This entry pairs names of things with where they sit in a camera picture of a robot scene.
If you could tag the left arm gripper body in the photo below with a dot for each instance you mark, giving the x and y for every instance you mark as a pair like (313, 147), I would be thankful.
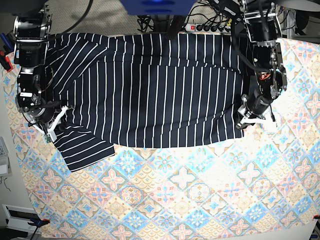
(252, 107)

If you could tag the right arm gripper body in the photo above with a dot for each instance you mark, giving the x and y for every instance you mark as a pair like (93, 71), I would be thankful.
(41, 114)

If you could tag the navy white striped T-shirt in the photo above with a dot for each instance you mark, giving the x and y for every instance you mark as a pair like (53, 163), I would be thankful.
(144, 91)

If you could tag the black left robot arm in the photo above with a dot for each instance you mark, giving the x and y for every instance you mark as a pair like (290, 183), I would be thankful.
(263, 29)

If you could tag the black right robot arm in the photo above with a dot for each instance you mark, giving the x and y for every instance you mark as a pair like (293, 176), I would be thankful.
(33, 97)

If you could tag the patterned tile tablecloth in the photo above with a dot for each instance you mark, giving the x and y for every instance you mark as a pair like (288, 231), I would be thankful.
(264, 182)

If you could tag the white device left edge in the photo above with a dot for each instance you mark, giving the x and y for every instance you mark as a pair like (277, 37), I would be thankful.
(5, 168)

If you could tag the orange clamp lower right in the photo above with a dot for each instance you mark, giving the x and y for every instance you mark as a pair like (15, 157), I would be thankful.
(316, 217)

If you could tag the white floor tray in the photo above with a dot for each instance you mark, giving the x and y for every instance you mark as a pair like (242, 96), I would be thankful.
(18, 218)

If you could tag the orange blue clamp lower left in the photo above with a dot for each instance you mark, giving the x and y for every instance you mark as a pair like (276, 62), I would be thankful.
(38, 222)

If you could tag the blue box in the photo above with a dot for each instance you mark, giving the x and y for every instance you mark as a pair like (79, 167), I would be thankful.
(158, 7)

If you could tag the white power strip red switch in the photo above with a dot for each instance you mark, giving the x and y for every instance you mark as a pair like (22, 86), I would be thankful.
(207, 28)

